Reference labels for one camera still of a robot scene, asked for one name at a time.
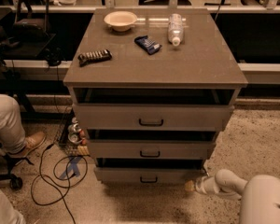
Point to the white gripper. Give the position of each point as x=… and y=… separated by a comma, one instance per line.
x=200, y=185

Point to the grey bottom drawer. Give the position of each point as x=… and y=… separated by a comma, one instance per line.
x=148, y=171

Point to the grey drawer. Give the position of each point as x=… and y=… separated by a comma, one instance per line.
x=206, y=118
x=148, y=171
x=181, y=145

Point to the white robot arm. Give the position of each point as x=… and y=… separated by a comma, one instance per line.
x=259, y=196

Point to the grey middle drawer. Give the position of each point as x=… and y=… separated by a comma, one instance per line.
x=181, y=145

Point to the grey drawer cabinet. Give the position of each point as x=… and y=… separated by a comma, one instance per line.
x=201, y=71

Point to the grey top drawer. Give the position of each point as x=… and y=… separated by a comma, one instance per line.
x=206, y=118

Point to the blue snack packet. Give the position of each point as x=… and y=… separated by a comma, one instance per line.
x=148, y=45

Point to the clear plastic water bottle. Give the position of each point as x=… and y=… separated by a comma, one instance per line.
x=175, y=29

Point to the tan shoe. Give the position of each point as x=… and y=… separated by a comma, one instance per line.
x=30, y=143

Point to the dark striped snack bar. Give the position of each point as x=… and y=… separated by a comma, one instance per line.
x=94, y=57

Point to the black office chair base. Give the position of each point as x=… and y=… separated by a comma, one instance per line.
x=15, y=182

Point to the white bowl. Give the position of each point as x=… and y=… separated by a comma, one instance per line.
x=120, y=21

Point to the person leg beige trousers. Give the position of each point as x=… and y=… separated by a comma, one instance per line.
x=12, y=133

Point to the black bag on shelf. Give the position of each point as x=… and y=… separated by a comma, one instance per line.
x=26, y=27

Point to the wire basket with cans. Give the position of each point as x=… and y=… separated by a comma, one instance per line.
x=70, y=137

